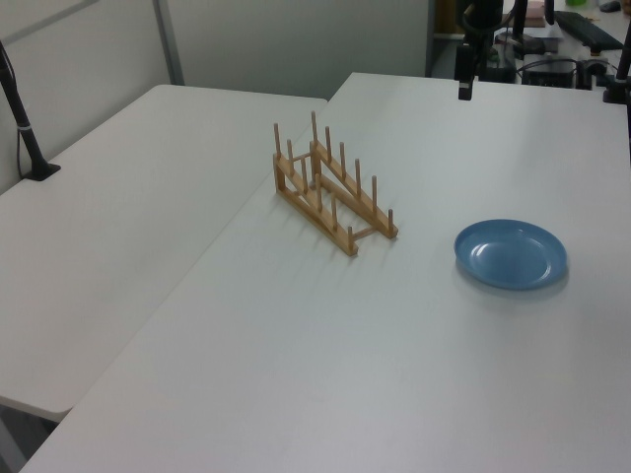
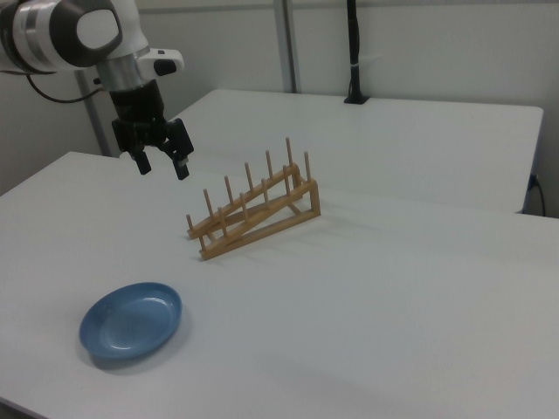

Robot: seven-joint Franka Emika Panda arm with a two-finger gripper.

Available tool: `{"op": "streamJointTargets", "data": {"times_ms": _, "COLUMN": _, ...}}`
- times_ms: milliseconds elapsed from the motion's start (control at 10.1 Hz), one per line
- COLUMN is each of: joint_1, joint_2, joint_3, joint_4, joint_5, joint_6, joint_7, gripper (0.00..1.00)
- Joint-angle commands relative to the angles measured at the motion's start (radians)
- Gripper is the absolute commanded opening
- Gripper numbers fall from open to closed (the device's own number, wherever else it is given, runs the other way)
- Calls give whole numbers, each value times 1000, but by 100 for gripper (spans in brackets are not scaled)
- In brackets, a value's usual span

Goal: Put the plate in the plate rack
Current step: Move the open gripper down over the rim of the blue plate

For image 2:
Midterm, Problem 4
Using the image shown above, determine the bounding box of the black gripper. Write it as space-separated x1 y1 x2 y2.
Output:
107 79 195 181

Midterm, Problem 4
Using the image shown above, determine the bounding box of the wooden plate rack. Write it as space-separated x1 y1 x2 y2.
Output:
184 136 323 263

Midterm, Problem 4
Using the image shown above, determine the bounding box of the blue plate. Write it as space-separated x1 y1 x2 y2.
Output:
79 281 183 361

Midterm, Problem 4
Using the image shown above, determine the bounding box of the grey metal frame post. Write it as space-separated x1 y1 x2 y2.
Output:
73 69 115 157

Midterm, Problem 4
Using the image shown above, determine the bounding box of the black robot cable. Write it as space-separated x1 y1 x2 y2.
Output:
24 73 108 105

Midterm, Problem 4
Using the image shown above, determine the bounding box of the grey metal wall post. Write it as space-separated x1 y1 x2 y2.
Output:
273 0 303 94

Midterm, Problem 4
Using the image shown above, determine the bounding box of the black camera stand pole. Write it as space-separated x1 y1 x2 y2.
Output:
342 0 371 106

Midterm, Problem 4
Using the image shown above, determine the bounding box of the black cable at table edge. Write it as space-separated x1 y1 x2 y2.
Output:
529 174 548 216

